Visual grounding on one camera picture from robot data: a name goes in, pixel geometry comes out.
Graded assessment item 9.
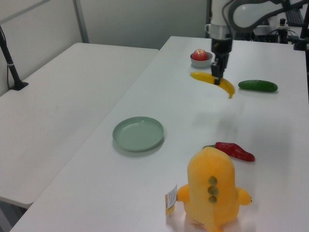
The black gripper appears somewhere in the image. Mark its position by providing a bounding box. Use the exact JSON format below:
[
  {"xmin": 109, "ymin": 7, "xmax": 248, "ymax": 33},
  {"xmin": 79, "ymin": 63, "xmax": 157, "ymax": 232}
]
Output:
[{"xmin": 211, "ymin": 37, "xmax": 234, "ymax": 86}]

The yellow toy banana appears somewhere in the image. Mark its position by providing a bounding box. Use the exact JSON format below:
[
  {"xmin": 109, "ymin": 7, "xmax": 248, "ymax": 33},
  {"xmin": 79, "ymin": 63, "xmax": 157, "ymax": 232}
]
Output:
[{"xmin": 190, "ymin": 71, "xmax": 236, "ymax": 99}]

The pale green plastic plate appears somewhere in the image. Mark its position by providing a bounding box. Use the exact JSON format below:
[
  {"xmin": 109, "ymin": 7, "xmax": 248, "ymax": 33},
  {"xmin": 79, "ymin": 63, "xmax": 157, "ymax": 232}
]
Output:
[{"xmin": 112, "ymin": 116, "xmax": 165, "ymax": 152}]

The small metal bowl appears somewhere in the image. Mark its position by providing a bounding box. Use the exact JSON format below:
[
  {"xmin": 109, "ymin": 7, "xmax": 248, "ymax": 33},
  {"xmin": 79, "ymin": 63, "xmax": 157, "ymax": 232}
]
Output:
[{"xmin": 190, "ymin": 52, "xmax": 213, "ymax": 68}]

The red toy apple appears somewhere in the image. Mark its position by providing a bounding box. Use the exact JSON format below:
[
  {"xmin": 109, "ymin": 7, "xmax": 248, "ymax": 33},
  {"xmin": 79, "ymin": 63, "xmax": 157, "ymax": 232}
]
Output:
[{"xmin": 192, "ymin": 48, "xmax": 208, "ymax": 61}]

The green toy cucumber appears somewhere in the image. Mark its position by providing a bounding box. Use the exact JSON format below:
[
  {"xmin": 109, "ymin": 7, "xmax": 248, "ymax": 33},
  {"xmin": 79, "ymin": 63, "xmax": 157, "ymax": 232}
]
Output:
[{"xmin": 238, "ymin": 79, "xmax": 278, "ymax": 93}]

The background lab equipment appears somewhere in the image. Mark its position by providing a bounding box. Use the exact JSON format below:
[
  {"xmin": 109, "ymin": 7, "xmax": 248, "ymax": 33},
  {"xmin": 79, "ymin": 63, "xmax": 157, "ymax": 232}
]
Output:
[{"xmin": 252, "ymin": 9, "xmax": 304, "ymax": 44}]

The red toy chili pepper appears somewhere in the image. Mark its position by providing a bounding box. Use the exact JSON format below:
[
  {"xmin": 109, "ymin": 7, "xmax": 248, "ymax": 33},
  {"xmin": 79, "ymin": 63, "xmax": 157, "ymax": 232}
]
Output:
[{"xmin": 202, "ymin": 142, "xmax": 255, "ymax": 162}]

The black stand with clamp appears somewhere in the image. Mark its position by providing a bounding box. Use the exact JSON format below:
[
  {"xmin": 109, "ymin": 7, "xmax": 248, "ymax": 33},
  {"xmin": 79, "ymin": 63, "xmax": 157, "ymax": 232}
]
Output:
[{"xmin": 293, "ymin": 13, "xmax": 309, "ymax": 51}]

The yellow plush toy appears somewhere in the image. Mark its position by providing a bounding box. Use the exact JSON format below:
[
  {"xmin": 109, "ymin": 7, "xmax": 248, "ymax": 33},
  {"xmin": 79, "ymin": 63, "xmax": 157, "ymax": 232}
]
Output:
[{"xmin": 165, "ymin": 146, "xmax": 253, "ymax": 232}]

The aluminium wall partition post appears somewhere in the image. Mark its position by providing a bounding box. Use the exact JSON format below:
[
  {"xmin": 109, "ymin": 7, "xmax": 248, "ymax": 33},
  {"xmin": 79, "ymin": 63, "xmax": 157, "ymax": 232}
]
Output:
[{"xmin": 73, "ymin": 0, "xmax": 89, "ymax": 44}]

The black camera stand pole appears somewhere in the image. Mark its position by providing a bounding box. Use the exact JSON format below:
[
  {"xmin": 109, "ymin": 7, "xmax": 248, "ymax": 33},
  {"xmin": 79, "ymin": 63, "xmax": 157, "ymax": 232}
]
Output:
[{"xmin": 0, "ymin": 25, "xmax": 29, "ymax": 91}]

